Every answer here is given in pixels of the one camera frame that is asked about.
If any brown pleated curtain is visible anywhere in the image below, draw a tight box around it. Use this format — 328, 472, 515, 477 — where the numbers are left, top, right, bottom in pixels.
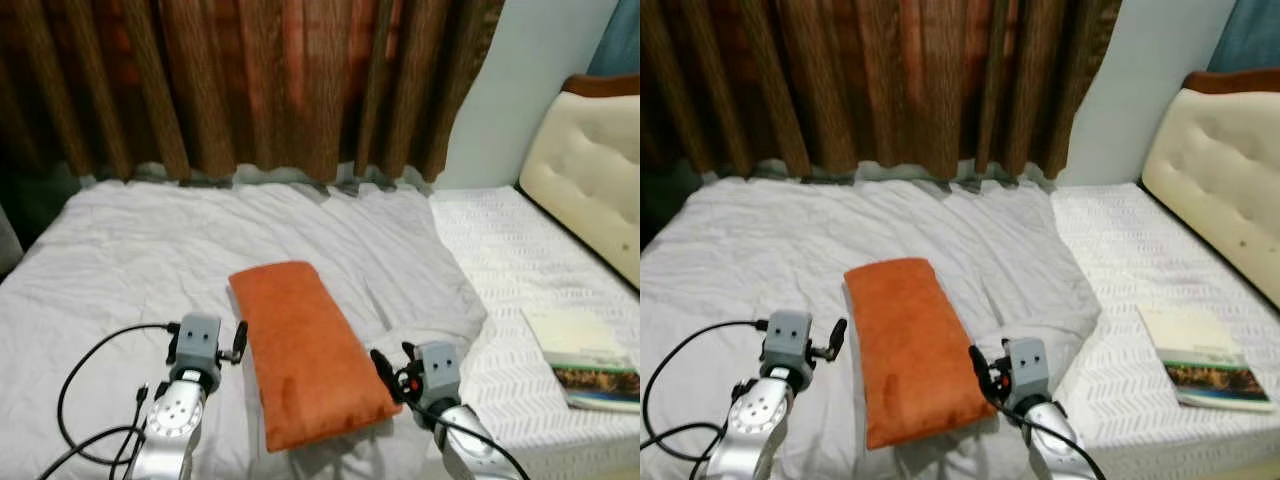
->
640, 0, 1123, 183
0, 0, 507, 188

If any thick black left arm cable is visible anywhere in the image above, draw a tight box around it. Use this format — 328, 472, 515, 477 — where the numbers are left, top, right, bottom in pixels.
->
38, 321, 181, 480
640, 318, 769, 467

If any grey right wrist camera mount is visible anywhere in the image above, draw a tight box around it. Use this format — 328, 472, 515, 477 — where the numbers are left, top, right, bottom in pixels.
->
415, 342, 462, 403
1003, 338, 1050, 401

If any cream tufted headboard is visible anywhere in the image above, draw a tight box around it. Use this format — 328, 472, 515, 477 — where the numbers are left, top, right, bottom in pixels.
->
1140, 68, 1280, 311
518, 74, 641, 291

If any white book with landscape photo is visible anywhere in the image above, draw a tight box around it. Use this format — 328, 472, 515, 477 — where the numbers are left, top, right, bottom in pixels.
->
520, 305, 641, 414
1137, 303, 1277, 413

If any grey duvet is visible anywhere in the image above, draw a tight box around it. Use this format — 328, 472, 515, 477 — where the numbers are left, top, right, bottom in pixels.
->
640, 177, 1102, 480
0, 180, 489, 480

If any thin black cable with plug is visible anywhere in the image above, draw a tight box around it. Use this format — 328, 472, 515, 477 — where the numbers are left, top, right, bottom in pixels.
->
108, 383, 153, 473
712, 377, 761, 441

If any white patterned mattress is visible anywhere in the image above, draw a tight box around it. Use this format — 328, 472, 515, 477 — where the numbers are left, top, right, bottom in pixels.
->
1050, 183, 1280, 471
430, 185, 641, 473

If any orange pillow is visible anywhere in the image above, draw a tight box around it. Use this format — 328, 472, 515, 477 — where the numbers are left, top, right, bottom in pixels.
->
228, 261, 403, 453
843, 257, 998, 450

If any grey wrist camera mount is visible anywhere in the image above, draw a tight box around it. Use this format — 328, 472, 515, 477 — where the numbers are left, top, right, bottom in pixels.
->
1003, 338, 1050, 401
765, 310, 812, 367
415, 342, 462, 403
178, 313, 223, 373

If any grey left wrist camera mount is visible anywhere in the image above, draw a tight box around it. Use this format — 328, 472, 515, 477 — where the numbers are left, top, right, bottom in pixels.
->
178, 313, 223, 373
765, 310, 812, 367

